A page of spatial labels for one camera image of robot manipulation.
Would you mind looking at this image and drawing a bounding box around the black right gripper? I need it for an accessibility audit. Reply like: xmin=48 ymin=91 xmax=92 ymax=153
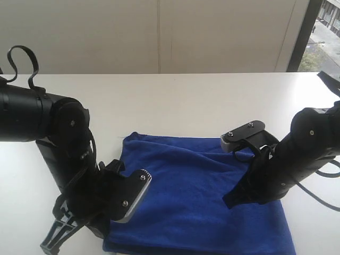
xmin=223 ymin=130 xmax=290 ymax=209

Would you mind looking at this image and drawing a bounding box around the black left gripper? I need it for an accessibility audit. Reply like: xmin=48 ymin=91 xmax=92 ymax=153
xmin=40 ymin=159 xmax=125 ymax=252

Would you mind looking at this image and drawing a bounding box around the blue microfiber towel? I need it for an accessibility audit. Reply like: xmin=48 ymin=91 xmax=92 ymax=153
xmin=103 ymin=132 xmax=295 ymax=254

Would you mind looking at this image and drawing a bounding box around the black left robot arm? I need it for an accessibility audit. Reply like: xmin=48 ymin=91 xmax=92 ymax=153
xmin=1 ymin=78 xmax=130 ymax=254

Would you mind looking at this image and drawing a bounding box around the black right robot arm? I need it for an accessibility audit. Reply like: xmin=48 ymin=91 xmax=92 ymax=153
xmin=220 ymin=101 xmax=339 ymax=209

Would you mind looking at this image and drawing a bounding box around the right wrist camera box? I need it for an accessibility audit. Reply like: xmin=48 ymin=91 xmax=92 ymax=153
xmin=220 ymin=120 xmax=265 ymax=152

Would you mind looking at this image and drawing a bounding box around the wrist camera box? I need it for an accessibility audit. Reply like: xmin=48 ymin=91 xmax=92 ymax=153
xmin=220 ymin=120 xmax=265 ymax=152
xmin=108 ymin=169 xmax=152 ymax=223

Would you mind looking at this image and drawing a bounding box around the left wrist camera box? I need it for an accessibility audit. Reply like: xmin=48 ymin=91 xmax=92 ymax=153
xmin=108 ymin=169 xmax=152 ymax=223

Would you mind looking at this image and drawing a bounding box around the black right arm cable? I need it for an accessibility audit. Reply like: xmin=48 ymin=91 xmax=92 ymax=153
xmin=232 ymin=70 xmax=340 ymax=212

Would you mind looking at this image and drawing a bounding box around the black window frame post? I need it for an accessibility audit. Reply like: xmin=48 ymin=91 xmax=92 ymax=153
xmin=286 ymin=0 xmax=322 ymax=72

